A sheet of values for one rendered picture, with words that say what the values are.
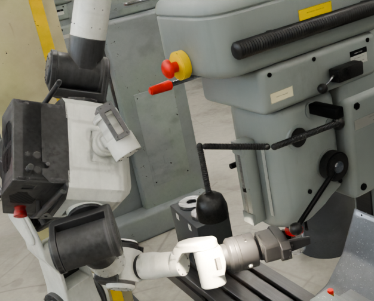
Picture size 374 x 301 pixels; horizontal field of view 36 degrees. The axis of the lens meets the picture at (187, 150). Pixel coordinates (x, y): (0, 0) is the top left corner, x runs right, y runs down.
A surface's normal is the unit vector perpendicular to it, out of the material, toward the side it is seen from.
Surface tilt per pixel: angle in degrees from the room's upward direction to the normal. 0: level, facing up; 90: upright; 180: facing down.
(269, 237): 1
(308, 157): 90
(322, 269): 0
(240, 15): 90
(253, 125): 90
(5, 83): 90
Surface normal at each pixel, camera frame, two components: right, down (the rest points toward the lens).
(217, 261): 0.13, 0.02
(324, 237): -0.22, 0.45
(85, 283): 0.71, 0.21
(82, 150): 0.50, -0.38
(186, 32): -0.84, 0.33
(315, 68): 0.51, 0.21
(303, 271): -0.18, -0.92
